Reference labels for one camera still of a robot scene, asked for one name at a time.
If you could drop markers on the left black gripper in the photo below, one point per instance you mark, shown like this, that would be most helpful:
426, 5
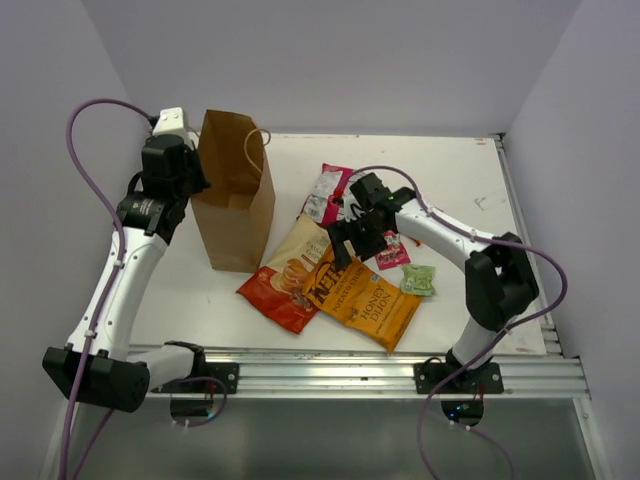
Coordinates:
192, 157

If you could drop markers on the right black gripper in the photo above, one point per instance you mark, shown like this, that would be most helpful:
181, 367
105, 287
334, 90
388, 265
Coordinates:
345, 231

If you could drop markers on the orange Kettle chips bag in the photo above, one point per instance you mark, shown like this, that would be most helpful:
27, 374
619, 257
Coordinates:
361, 300

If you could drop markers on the brown paper bag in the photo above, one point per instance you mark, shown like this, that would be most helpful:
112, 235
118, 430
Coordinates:
234, 215

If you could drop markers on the pink silver chips bag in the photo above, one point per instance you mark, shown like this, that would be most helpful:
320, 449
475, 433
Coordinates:
321, 205

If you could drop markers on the cassava chips bag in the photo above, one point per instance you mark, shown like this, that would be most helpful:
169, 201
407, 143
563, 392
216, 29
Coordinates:
275, 289

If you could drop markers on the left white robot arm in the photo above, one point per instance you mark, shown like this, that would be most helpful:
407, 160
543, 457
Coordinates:
94, 366

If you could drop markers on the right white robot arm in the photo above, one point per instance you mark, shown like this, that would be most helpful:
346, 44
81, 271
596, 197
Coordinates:
499, 281

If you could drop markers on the small pink candy packet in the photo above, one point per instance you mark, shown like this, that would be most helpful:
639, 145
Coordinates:
394, 255

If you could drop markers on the small green candy packet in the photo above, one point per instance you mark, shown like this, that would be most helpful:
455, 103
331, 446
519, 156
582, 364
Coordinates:
418, 280

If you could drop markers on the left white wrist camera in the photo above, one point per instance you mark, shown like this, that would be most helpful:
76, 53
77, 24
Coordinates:
171, 121

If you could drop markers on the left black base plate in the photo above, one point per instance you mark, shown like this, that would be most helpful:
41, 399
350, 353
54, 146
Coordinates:
208, 379

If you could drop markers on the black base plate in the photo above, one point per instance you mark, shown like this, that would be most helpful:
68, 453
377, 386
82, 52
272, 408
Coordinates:
457, 377
208, 379

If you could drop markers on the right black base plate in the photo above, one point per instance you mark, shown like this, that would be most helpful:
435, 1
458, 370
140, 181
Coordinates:
457, 377

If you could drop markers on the aluminium extrusion rail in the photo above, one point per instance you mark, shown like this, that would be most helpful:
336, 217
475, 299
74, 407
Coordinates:
291, 374

